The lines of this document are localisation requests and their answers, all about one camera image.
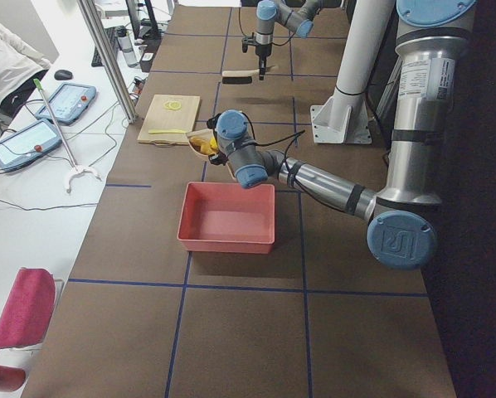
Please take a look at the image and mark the tan toy ginger root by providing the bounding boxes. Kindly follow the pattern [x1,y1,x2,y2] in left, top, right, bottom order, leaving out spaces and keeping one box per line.
[189,136,207,147]

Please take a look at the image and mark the black box white label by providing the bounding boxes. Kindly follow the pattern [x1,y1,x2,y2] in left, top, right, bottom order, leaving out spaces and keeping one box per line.
[139,51,156,73]

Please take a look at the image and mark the blue teach pendant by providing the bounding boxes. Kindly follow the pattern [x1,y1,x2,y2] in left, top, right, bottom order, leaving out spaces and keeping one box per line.
[48,83,97,126]
[0,119,62,172]

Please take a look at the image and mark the black computer mouse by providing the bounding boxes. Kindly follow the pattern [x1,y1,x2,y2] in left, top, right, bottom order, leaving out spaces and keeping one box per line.
[54,70,73,80]

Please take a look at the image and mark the beige plastic dustpan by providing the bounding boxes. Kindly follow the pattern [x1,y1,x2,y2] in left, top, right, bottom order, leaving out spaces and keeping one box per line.
[186,113,236,181]

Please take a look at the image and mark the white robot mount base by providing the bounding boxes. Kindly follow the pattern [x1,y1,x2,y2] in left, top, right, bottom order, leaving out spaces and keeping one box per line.
[311,1,374,143]

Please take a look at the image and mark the near blue teach pendant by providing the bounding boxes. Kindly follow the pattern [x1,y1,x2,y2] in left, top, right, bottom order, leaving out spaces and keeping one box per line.
[0,119,62,172]

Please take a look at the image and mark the person in white shirt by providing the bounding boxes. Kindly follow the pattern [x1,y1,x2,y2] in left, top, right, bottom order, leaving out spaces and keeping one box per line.
[0,23,51,117]

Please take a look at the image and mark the clear water bottle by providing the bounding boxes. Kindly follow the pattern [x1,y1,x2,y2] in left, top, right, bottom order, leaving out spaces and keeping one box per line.
[118,30,139,68]

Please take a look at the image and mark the yellow plastic knife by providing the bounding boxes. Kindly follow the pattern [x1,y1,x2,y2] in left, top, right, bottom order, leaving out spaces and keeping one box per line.
[148,129,187,134]

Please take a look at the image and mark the yellow toy potato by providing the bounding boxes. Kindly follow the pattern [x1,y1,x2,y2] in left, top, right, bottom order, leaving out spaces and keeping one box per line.
[198,142,214,156]

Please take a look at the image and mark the wooden cutting board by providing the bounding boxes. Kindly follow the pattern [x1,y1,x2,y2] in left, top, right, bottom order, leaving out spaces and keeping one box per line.
[137,95,200,146]

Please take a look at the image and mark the upper lemon slice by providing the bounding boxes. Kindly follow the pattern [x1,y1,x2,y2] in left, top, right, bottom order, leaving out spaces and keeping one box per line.
[167,100,181,108]

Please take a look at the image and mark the black keyboard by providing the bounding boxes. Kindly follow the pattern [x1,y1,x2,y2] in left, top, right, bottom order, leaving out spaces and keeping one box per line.
[90,25,127,68]

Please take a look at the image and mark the pink plastic bin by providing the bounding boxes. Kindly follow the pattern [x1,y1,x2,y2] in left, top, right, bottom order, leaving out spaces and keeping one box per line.
[177,182,275,254]

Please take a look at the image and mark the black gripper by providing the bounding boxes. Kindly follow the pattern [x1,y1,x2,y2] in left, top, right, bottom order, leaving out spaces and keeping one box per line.
[241,36,272,80]
[207,152,228,166]

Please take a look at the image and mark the white grabber stick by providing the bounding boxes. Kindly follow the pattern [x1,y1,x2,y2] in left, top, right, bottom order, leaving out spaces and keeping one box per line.
[33,79,101,193]

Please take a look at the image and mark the black monitor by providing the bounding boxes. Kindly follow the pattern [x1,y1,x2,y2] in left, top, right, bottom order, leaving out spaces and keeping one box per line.
[125,0,161,40]

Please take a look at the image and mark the aluminium frame post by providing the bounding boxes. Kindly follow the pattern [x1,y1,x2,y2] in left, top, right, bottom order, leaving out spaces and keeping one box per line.
[77,0,138,124]

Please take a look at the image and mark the red cloth chair back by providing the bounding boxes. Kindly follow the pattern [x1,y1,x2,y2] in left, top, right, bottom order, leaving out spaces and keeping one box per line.
[0,268,56,351]

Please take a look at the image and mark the far blue teach pendant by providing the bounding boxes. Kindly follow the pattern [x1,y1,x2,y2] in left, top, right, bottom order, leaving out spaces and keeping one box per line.
[48,83,97,126]

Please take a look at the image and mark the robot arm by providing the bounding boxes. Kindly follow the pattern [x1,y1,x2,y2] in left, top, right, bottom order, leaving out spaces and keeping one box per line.
[241,0,344,80]
[208,1,476,269]

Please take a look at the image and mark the beige brush black bristles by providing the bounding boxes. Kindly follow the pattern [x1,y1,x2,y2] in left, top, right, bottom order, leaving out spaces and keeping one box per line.
[221,65,279,85]

